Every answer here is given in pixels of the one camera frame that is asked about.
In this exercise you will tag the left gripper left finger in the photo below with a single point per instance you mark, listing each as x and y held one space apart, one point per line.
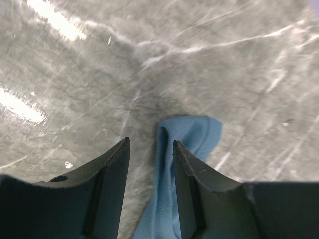
85 203

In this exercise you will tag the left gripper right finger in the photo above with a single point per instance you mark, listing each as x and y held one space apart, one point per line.
213 206

